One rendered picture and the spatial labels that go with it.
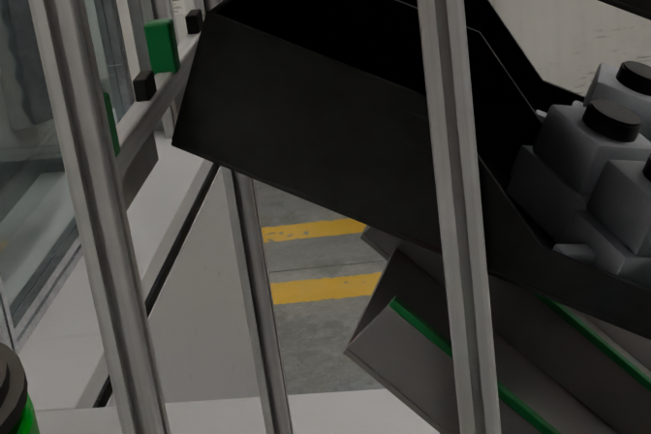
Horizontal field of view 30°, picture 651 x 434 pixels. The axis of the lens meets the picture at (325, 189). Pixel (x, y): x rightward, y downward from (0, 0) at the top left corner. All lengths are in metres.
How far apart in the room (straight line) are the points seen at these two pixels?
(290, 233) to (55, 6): 3.34
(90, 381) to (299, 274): 2.25
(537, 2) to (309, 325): 1.66
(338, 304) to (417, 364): 2.74
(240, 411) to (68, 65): 0.74
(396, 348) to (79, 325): 0.90
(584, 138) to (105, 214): 0.24
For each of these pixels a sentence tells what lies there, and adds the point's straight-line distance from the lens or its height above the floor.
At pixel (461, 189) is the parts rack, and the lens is 0.56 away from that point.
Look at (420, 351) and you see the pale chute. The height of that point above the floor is 1.19.
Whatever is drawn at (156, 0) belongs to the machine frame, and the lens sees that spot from 2.06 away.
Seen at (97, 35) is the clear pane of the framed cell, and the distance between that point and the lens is 1.91.
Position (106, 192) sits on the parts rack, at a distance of 0.57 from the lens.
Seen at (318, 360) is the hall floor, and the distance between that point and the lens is 3.11.
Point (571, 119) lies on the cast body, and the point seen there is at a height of 1.29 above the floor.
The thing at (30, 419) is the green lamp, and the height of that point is 1.41.
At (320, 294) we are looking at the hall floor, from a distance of 3.44.
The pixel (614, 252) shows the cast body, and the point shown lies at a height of 1.24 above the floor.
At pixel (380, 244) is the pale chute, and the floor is 1.18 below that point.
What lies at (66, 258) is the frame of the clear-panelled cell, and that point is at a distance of 1.64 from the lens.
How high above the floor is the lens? 1.49
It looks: 21 degrees down
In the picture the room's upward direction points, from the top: 8 degrees counter-clockwise
